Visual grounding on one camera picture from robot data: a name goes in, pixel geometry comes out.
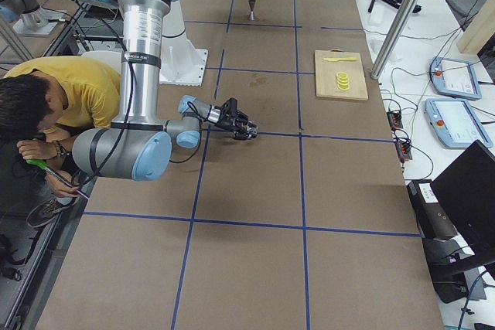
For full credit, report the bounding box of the black camera cable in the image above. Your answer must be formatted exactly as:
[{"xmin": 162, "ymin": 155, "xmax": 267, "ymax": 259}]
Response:
[{"xmin": 69, "ymin": 63, "xmax": 221, "ymax": 188}]

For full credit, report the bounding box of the near blue teach pendant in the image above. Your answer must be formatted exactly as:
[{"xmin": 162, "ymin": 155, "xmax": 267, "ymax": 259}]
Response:
[{"xmin": 424, "ymin": 98, "xmax": 493, "ymax": 149}]

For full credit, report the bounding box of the steel double jigger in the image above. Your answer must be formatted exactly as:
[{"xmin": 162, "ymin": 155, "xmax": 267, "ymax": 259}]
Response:
[{"xmin": 248, "ymin": 0, "xmax": 256, "ymax": 21}]

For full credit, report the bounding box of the aluminium frame post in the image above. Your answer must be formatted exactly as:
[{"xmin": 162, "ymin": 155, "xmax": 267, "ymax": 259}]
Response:
[{"xmin": 370, "ymin": 0, "xmax": 418, "ymax": 80}]

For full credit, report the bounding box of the yellow plastic knife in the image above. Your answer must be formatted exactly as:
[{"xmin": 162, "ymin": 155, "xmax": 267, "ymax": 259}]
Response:
[{"xmin": 323, "ymin": 56, "xmax": 357, "ymax": 63}]

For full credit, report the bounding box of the upright wooden plank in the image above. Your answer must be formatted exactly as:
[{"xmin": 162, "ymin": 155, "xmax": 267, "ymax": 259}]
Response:
[{"xmin": 456, "ymin": 0, "xmax": 494, "ymax": 54}]

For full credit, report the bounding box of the small glass beaker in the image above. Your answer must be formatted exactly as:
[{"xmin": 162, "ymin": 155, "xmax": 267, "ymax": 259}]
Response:
[{"xmin": 245, "ymin": 123, "xmax": 258, "ymax": 140}]

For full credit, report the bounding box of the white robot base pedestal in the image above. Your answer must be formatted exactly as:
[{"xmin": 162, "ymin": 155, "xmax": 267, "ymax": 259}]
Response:
[{"xmin": 159, "ymin": 1, "xmax": 208, "ymax": 87}]

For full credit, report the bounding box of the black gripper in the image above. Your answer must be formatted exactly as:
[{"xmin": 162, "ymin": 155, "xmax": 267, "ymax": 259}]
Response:
[{"xmin": 215, "ymin": 108, "xmax": 258, "ymax": 141}]

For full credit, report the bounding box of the far blue teach pendant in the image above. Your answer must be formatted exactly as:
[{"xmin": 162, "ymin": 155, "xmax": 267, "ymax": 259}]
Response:
[{"xmin": 429, "ymin": 56, "xmax": 482, "ymax": 100}]

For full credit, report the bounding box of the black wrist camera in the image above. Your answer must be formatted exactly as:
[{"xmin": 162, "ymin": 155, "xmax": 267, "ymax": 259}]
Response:
[{"xmin": 221, "ymin": 97, "xmax": 237, "ymax": 116}]

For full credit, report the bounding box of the person in yellow shirt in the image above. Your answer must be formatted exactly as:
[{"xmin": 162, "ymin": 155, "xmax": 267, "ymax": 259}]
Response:
[{"xmin": 1, "ymin": 56, "xmax": 121, "ymax": 227}]

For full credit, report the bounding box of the orange circuit board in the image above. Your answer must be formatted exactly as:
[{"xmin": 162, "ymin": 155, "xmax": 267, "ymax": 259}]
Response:
[
  {"xmin": 394, "ymin": 138, "xmax": 412, "ymax": 163},
  {"xmin": 386, "ymin": 111, "xmax": 404, "ymax": 131}
]

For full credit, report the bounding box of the white chair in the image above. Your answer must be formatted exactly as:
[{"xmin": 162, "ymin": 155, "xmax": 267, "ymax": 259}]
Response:
[{"xmin": 81, "ymin": 50, "xmax": 121, "ymax": 73}]

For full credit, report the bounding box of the bamboo cutting board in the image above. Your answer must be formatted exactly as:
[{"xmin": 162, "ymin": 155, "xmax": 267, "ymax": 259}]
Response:
[{"xmin": 314, "ymin": 50, "xmax": 368, "ymax": 101}]

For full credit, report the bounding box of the orange circuit board far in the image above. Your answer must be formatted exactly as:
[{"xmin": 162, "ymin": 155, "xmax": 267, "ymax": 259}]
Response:
[{"xmin": 386, "ymin": 111, "xmax": 404, "ymax": 131}]

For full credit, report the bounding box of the black box device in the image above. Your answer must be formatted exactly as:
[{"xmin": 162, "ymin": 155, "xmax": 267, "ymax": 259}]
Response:
[{"xmin": 407, "ymin": 179, "xmax": 457, "ymax": 241}]

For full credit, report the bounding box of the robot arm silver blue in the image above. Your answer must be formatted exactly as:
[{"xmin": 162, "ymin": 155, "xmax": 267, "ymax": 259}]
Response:
[{"xmin": 72, "ymin": 0, "xmax": 258, "ymax": 181}]

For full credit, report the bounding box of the blue teach pendant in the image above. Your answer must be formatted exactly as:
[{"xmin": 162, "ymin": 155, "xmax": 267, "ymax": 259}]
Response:
[
  {"xmin": 429, "ymin": 56, "xmax": 482, "ymax": 100},
  {"xmin": 424, "ymin": 98, "xmax": 493, "ymax": 149}
]

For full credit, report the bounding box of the orange circuit board near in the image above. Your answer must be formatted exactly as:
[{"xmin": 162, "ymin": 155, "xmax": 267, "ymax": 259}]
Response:
[{"xmin": 394, "ymin": 138, "xmax": 412, "ymax": 163}]

